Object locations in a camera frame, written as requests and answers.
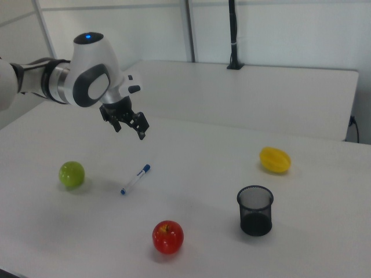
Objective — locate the green apple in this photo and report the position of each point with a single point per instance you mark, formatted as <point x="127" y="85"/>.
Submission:
<point x="72" y="174"/>

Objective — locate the black camera pole with base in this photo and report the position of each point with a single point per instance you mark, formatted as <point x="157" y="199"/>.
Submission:
<point x="232" y="34"/>

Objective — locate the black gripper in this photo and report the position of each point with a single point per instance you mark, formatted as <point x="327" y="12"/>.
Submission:
<point x="120" y="108"/>

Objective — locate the red apple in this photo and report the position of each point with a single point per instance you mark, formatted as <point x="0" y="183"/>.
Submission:
<point x="168" y="237"/>

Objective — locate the grey partition frame post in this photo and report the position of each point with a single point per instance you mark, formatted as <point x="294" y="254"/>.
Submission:
<point x="46" y="29"/>
<point x="189" y="29"/>

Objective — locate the black mesh pen cup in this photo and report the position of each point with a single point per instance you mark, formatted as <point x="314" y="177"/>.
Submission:
<point x="256" y="214"/>

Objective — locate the blue white marker pen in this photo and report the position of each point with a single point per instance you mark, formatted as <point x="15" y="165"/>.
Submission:
<point x="135" y="179"/>

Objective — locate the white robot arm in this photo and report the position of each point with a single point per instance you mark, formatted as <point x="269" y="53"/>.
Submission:
<point x="87" y="78"/>

